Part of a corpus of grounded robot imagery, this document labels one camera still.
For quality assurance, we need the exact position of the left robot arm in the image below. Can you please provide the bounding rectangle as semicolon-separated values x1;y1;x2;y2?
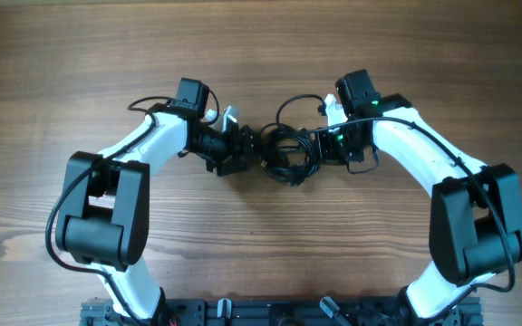
45;78;260;325

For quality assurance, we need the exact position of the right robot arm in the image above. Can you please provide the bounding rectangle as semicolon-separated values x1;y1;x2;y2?
317;70;522;325

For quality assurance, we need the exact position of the black cable bundle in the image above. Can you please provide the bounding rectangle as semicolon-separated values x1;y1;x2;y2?
257;121;322;187

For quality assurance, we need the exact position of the right camera black cable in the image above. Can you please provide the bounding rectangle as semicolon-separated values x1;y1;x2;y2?
275;93;516;325

